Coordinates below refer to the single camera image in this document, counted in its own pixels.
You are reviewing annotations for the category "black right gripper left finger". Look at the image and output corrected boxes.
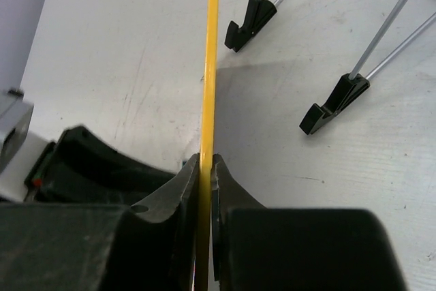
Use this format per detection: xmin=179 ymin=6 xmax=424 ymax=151
xmin=1 ymin=155 xmax=199 ymax=290

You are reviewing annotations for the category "wire whiteboard stand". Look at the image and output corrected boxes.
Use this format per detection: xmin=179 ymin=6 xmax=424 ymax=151
xmin=223 ymin=0 xmax=436 ymax=136

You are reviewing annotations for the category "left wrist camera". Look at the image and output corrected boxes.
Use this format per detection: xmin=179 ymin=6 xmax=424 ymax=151
xmin=1 ymin=89 xmax=34 ymax=172

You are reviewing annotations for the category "yellow framed small whiteboard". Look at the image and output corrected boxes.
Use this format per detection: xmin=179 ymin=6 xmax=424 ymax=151
xmin=193 ymin=0 xmax=219 ymax=290

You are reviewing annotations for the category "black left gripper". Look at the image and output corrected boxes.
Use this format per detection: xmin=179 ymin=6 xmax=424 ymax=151
xmin=24 ymin=125 xmax=175 ymax=204

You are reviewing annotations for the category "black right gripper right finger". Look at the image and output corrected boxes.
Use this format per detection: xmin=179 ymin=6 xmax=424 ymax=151
xmin=212 ymin=154 xmax=407 ymax=290

